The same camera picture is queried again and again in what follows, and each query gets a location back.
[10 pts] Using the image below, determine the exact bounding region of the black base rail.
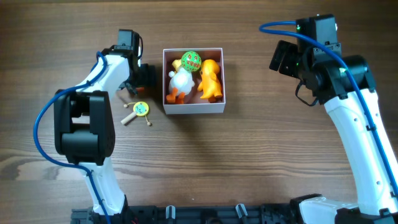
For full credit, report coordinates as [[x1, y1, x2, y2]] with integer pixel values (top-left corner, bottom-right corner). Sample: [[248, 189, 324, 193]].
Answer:
[[70, 203, 308, 224]]

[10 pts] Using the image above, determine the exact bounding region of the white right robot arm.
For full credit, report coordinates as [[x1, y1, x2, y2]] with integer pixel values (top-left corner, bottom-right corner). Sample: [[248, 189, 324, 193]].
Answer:
[[269, 14, 397, 223]]

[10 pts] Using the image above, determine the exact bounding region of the white cardboard box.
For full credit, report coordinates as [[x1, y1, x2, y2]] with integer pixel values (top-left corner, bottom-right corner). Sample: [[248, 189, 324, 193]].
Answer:
[[162, 48, 226, 114]]

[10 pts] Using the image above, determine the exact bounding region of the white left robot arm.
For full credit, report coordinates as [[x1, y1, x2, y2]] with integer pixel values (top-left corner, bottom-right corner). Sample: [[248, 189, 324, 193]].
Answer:
[[53, 29, 156, 223]]

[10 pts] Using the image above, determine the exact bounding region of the orange round cap toy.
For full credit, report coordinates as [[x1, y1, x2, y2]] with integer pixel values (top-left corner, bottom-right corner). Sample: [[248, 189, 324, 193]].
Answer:
[[136, 87, 145, 93]]

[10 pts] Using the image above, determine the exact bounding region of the white duck toy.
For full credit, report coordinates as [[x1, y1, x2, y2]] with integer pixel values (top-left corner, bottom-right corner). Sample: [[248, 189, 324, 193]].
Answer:
[[166, 59, 195, 104]]

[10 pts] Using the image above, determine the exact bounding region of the green patterned ball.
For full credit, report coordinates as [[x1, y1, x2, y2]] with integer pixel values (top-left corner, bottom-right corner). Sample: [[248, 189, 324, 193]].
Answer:
[[181, 51, 201, 72]]

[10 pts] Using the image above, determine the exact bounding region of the orange dinosaur toy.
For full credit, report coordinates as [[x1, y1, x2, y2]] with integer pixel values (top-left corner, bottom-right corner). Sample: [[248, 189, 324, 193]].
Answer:
[[197, 59, 223, 103]]

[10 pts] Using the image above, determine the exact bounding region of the yellow wooden rattle drum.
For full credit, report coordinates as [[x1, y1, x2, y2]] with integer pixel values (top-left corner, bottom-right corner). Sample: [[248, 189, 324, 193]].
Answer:
[[121, 101, 152, 126]]

